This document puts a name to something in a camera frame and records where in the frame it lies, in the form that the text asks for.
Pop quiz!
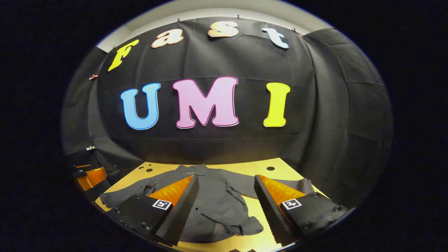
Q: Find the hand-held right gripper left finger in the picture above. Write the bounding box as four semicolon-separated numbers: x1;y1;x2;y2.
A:
107;174;201;247

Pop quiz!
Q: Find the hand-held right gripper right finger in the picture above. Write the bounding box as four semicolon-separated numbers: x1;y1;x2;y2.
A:
254;174;349;245

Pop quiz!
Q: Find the grey button-up shirt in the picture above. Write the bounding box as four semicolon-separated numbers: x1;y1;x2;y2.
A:
100;163;315;244

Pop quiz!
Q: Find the black backdrop cloth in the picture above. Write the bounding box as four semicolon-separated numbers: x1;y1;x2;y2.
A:
61;16;394;210

